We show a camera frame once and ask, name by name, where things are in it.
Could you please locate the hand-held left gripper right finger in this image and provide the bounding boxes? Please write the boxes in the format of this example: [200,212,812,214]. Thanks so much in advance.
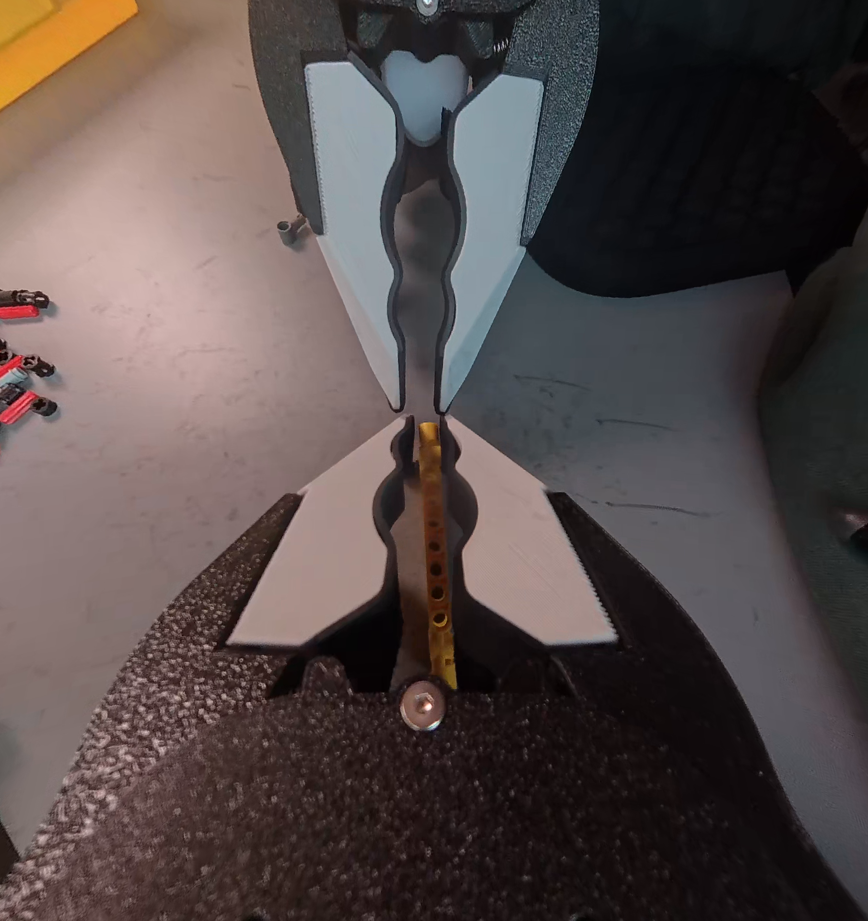
[443,416,620,689]

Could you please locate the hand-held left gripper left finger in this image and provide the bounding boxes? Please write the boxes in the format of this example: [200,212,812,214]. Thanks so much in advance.
[227,414,415,693]

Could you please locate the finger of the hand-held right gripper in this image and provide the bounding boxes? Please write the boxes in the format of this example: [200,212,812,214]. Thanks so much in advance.
[434,71,548,416]
[305,62,408,414]

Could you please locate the yellow lego beam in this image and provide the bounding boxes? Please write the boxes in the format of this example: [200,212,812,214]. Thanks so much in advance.
[418,423,458,689]

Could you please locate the pile of small lego pins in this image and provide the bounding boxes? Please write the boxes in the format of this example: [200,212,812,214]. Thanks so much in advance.
[0,279,59,467]

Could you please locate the black quilted pad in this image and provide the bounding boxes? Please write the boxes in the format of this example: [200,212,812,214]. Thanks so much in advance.
[528,0,868,297]

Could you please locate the yellow plastic bin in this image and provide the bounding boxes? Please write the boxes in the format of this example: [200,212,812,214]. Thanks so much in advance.
[0,0,140,130]

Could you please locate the person's green sweatshirt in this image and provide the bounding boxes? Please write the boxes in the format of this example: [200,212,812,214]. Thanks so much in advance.
[758,180,868,692]

